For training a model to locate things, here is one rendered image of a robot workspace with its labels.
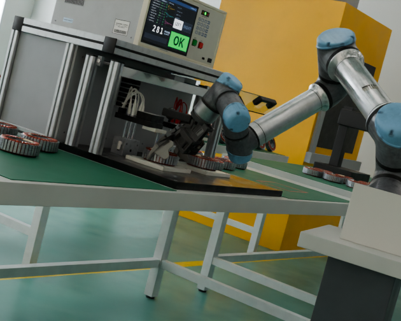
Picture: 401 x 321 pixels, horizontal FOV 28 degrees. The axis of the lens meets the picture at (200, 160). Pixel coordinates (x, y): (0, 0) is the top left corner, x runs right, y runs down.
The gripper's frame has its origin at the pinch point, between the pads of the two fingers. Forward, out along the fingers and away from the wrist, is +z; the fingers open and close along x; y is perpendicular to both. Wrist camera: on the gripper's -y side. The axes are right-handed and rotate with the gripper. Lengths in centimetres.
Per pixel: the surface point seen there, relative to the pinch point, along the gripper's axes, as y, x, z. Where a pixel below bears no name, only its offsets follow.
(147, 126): -8.4, -3.5, -5.4
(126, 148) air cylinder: -10.1, -2.0, 5.7
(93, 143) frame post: -9.0, -20.0, 4.5
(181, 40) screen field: -29.8, 13.4, -26.8
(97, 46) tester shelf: -28.2, -21.8, -16.9
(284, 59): -169, 347, 24
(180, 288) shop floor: -25, 150, 106
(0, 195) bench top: 26, -87, -7
